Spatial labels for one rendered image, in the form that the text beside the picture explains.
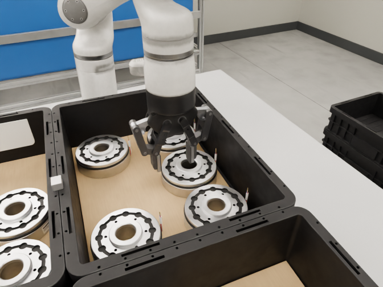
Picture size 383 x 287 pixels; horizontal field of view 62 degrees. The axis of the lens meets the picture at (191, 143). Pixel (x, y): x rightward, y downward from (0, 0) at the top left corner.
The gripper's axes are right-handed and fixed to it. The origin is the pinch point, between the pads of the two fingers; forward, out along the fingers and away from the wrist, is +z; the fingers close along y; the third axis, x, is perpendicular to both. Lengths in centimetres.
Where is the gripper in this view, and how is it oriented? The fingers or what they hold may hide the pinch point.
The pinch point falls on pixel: (174, 158)
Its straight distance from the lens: 56.0
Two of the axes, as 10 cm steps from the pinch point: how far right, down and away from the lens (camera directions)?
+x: -3.9, -5.4, 7.4
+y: 9.2, -2.3, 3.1
